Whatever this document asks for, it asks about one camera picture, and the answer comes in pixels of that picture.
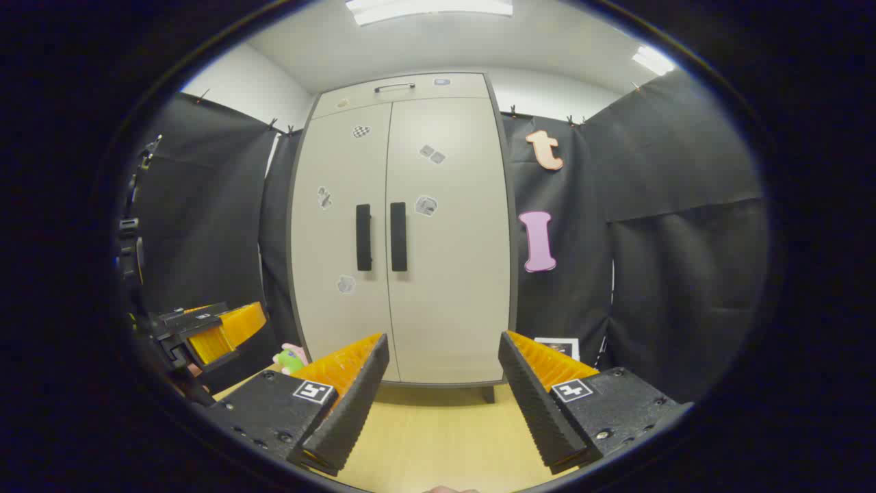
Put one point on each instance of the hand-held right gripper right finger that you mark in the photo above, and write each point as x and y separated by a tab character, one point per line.
534	397

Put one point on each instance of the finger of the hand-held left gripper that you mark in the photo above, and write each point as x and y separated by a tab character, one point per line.
195	320
229	332

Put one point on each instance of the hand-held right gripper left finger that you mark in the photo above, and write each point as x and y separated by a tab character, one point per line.
356	397

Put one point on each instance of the beige double-door shoe cabinet body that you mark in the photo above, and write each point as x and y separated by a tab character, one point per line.
488	394

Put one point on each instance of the beige shoe cabinet door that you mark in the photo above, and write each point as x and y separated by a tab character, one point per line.
335	329
458	308

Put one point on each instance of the beige cabinet drawer front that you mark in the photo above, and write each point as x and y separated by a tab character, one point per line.
410	103

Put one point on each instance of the white cover book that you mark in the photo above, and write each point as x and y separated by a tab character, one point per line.
558	348

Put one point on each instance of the pink and green plush toy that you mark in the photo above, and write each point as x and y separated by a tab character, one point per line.
291	359

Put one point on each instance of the black backdrop cloth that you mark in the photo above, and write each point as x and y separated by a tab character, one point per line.
684	171

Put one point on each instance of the ceiling light panel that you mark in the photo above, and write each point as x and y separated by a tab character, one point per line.
428	9
653	60

